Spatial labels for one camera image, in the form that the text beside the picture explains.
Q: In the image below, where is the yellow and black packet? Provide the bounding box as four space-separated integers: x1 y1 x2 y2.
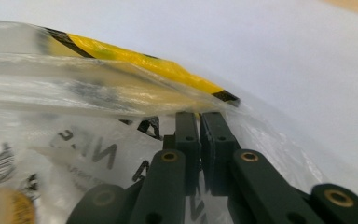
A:
43 27 241 108

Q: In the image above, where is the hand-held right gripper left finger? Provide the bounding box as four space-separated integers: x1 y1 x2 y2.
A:
162 111 202 198

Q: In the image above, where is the translucent plastic bag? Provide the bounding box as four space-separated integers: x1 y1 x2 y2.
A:
0 18 327 224

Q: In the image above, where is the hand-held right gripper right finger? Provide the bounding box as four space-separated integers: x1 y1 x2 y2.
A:
200 111 242 198

